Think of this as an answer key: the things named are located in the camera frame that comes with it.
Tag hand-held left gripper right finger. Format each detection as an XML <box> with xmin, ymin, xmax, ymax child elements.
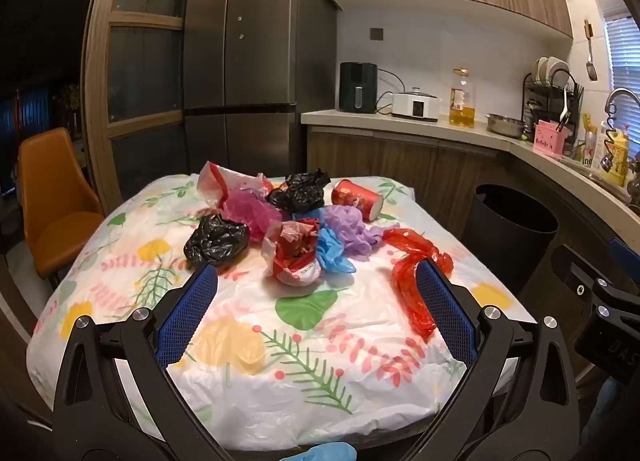
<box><xmin>400</xmin><ymin>260</ymin><xmax>581</xmax><ymax>461</ymax></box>

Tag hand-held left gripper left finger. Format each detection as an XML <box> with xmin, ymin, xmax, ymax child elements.
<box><xmin>52</xmin><ymin>263</ymin><xmax>238</xmax><ymax>461</ymax></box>

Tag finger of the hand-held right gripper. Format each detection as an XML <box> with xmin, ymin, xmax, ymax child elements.
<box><xmin>607</xmin><ymin>237</ymin><xmax>640</xmax><ymax>287</ymax></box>
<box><xmin>552</xmin><ymin>243</ymin><xmax>608</xmax><ymax>302</ymax></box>

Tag black trash bin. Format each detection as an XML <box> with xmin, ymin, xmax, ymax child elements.
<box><xmin>462</xmin><ymin>184</ymin><xmax>559</xmax><ymax>294</ymax></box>

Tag black plastic bag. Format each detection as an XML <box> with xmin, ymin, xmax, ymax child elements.
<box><xmin>266</xmin><ymin>168</ymin><xmax>332</xmax><ymax>221</ymax></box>
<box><xmin>183</xmin><ymin>214</ymin><xmax>249</xmax><ymax>264</ymax></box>

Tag pink plastic bag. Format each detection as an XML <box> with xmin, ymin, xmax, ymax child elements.
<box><xmin>220</xmin><ymin>190</ymin><xmax>283</xmax><ymax>244</ymax></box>

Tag red white snack wrapper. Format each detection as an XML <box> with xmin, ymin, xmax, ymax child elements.
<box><xmin>261</xmin><ymin>218</ymin><xmax>323</xmax><ymax>286</ymax></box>

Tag purple plastic bag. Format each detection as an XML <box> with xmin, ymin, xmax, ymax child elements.
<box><xmin>322</xmin><ymin>205</ymin><xmax>385</xmax><ymax>262</ymax></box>

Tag blue rubber glove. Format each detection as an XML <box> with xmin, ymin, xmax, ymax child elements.
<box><xmin>295</xmin><ymin>208</ymin><xmax>357</xmax><ymax>274</ymax></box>

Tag large red white plastic bag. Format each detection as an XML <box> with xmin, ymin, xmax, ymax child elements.
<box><xmin>196</xmin><ymin>161</ymin><xmax>275</xmax><ymax>214</ymax></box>

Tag red cylindrical can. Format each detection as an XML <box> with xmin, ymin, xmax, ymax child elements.
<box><xmin>331</xmin><ymin>179</ymin><xmax>385</xmax><ymax>222</ymax></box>

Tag person's right forearm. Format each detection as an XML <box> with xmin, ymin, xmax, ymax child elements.
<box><xmin>585</xmin><ymin>378</ymin><xmax>632</xmax><ymax>461</ymax></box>

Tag person's left hand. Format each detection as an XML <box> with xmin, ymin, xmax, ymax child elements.
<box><xmin>299</xmin><ymin>443</ymin><xmax>357</xmax><ymax>461</ymax></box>

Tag yellow detergent bottle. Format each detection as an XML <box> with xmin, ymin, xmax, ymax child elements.
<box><xmin>602</xmin><ymin>128</ymin><xmax>630</xmax><ymax>187</ymax></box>

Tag white drink can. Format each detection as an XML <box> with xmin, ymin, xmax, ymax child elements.
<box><xmin>582</xmin><ymin>128</ymin><xmax>601</xmax><ymax>167</ymax></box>

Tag floral plastic tablecloth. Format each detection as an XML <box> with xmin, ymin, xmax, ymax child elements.
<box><xmin>26</xmin><ymin>172</ymin><xmax>538</xmax><ymax>452</ymax></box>

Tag pink utensil holder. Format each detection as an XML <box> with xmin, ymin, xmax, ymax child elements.
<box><xmin>533</xmin><ymin>120</ymin><xmax>566</xmax><ymax>157</ymax></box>

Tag steel kitchen faucet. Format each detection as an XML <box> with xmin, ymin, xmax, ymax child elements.
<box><xmin>600</xmin><ymin>88</ymin><xmax>640</xmax><ymax>172</ymax></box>

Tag kitchen counter with wooden cabinets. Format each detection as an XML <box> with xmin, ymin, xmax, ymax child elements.
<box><xmin>301</xmin><ymin>110</ymin><xmax>640</xmax><ymax>287</ymax></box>

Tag steel bowl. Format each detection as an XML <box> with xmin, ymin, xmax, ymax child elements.
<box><xmin>486</xmin><ymin>112</ymin><xmax>526</xmax><ymax>137</ymax></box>

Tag orange chair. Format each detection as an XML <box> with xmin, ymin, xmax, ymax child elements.
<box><xmin>17</xmin><ymin>128</ymin><xmax>105</xmax><ymax>287</ymax></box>

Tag black dish rack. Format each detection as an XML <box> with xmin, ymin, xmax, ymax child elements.
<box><xmin>522</xmin><ymin>57</ymin><xmax>585</xmax><ymax>142</ymax></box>

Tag hanging spatula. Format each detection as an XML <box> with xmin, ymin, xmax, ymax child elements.
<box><xmin>582</xmin><ymin>20</ymin><xmax>598</xmax><ymax>82</ymax></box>

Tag window blind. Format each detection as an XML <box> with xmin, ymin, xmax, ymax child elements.
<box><xmin>602</xmin><ymin>16</ymin><xmax>640</xmax><ymax>92</ymax></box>

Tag cooking oil bottle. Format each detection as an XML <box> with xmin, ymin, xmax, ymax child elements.
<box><xmin>448</xmin><ymin>68</ymin><xmax>477</xmax><ymax>129</ymax></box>

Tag white plates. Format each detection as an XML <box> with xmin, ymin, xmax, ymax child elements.
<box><xmin>531</xmin><ymin>56</ymin><xmax>566</xmax><ymax>84</ymax></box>

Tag white electric cooker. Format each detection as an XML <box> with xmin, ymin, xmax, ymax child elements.
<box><xmin>391</xmin><ymin>87</ymin><xmax>441</xmax><ymax>122</ymax></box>

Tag wooden glass panel door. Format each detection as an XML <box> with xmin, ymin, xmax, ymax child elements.
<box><xmin>81</xmin><ymin>0</ymin><xmax>221</xmax><ymax>214</ymax></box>

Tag black air fryer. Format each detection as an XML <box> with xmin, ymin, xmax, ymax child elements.
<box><xmin>339</xmin><ymin>62</ymin><xmax>379</xmax><ymax>114</ymax></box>

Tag dark grey refrigerator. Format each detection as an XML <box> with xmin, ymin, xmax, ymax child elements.
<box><xmin>182</xmin><ymin>0</ymin><xmax>338</xmax><ymax>182</ymax></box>

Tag power cable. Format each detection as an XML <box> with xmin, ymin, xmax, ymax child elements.
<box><xmin>376</xmin><ymin>68</ymin><xmax>407</xmax><ymax>114</ymax></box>

